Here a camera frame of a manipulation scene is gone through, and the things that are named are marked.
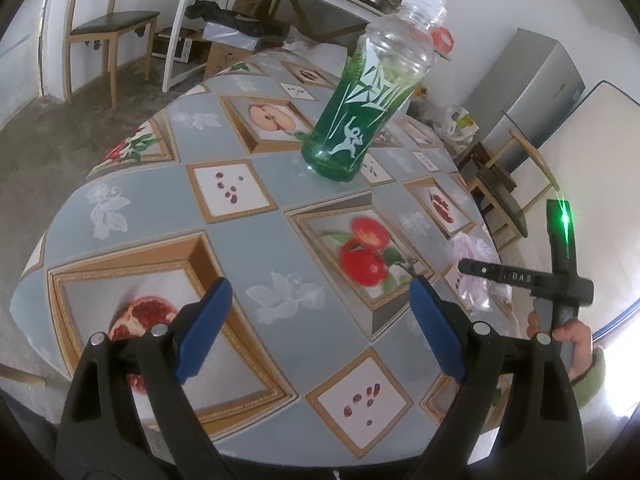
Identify white door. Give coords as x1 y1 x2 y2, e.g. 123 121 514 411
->
0 0 56 131

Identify black cloth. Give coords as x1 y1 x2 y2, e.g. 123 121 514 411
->
185 0 286 38

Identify white toaster oven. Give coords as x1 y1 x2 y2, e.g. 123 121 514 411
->
151 29 193 64

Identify dark wooden stool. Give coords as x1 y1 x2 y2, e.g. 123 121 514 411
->
457 142 501 186

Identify fruit print tablecloth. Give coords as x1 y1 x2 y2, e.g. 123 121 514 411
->
10 47 521 461

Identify green label plastic bottle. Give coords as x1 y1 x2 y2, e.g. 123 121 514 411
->
301 0 448 184

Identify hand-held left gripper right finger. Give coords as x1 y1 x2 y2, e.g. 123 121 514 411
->
405 276 587 480

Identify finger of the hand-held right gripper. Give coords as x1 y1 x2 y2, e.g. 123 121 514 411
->
458 259 501 286

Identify person's right forearm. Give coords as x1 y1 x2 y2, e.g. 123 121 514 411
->
570 347 608 413

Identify clear plastic bag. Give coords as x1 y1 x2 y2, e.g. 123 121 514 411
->
451 232 513 321

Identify orange plastic bag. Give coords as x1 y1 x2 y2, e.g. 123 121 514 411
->
431 27 456 61

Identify white paper sheets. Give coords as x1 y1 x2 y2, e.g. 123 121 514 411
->
285 35 351 58

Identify grey refrigerator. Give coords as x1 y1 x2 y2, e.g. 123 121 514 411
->
462 27 586 171

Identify person's right hand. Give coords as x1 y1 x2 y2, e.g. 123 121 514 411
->
526 310 593 381

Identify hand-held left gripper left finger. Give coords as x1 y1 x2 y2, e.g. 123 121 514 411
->
55 276 236 480

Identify wooden chair with dark seat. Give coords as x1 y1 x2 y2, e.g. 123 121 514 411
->
65 0 161 111
470 127 561 253

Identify cardboard box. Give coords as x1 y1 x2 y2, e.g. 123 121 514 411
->
202 40 256 81

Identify white plastic bag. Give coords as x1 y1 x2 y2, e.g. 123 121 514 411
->
435 105 481 138

